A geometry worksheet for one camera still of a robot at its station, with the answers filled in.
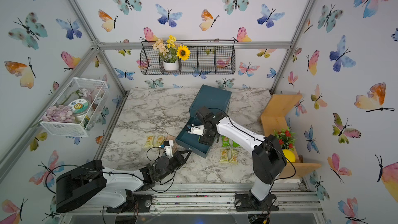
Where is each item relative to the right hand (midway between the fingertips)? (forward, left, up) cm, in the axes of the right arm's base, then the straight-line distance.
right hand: (207, 133), depth 85 cm
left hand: (-11, +6, 0) cm, 13 cm away
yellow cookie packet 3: (-10, -15, -10) cm, 21 cm away
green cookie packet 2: (-1, -17, -11) cm, 20 cm away
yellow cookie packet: (-1, +34, -10) cm, 36 cm away
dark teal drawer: (-3, +9, -4) cm, 10 cm away
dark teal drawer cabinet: (+16, -4, +11) cm, 19 cm away
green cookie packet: (-14, -8, +19) cm, 25 cm away
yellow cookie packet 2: (-1, +28, -10) cm, 30 cm away
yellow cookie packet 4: (-9, -10, -10) cm, 17 cm away
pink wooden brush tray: (+2, +23, -11) cm, 26 cm away
